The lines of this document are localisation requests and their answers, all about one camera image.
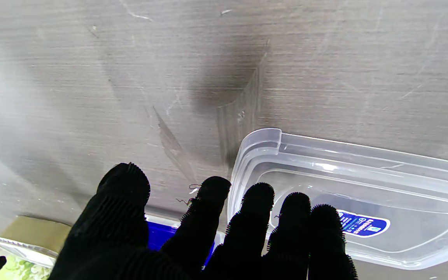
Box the clear lid with blue label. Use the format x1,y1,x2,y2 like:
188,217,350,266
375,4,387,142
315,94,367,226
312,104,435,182
227,128,448,271

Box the clear container with blue clips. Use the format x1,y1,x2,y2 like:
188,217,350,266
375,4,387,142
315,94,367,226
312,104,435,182
145,215,225,270

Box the clear lid with white label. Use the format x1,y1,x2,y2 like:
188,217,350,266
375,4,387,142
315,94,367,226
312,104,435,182
0,234,60,270

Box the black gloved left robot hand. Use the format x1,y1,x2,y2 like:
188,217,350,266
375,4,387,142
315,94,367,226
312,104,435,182
48,163,359,280

